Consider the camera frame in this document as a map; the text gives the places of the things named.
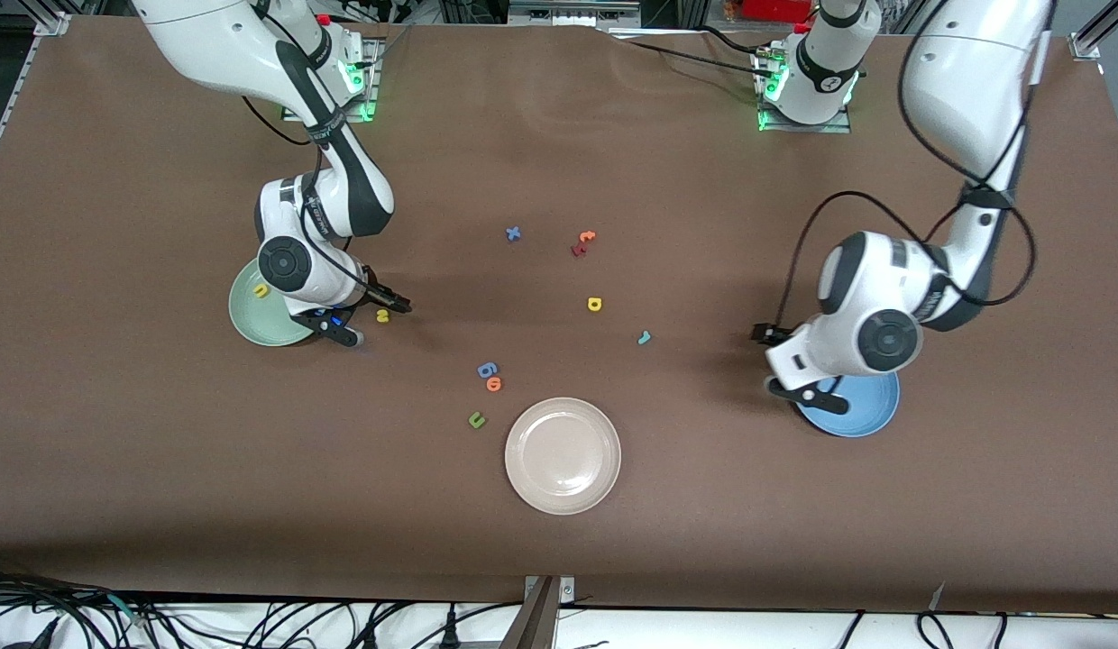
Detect grey aluminium beam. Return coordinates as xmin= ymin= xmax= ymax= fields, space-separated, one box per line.
xmin=498 ymin=577 xmax=560 ymax=649

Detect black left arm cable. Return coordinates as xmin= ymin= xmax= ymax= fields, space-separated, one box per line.
xmin=775 ymin=0 xmax=1056 ymax=336

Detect red box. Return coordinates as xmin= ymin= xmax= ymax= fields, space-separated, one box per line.
xmin=742 ymin=0 xmax=817 ymax=23

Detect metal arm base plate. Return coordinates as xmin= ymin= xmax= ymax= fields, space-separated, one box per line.
xmin=756 ymin=45 xmax=854 ymax=135
xmin=284 ymin=38 xmax=380 ymax=123

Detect green plate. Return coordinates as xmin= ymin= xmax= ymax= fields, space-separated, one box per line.
xmin=228 ymin=257 xmax=316 ymax=348

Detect brown table cover sheet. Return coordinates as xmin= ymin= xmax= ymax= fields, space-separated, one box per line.
xmin=0 ymin=16 xmax=1118 ymax=616

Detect grey metal rack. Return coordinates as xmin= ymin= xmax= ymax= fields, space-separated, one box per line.
xmin=508 ymin=0 xmax=643 ymax=28

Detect metal corner bracket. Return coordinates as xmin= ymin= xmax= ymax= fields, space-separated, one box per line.
xmin=524 ymin=575 xmax=576 ymax=603

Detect black cable on table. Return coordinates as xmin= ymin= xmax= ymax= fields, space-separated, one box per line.
xmin=602 ymin=25 xmax=776 ymax=78

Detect beige plate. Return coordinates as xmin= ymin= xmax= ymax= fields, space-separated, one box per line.
xmin=504 ymin=397 xmax=623 ymax=516

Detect blue plate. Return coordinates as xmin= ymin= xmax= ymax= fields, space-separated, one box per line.
xmin=793 ymin=368 xmax=901 ymax=439

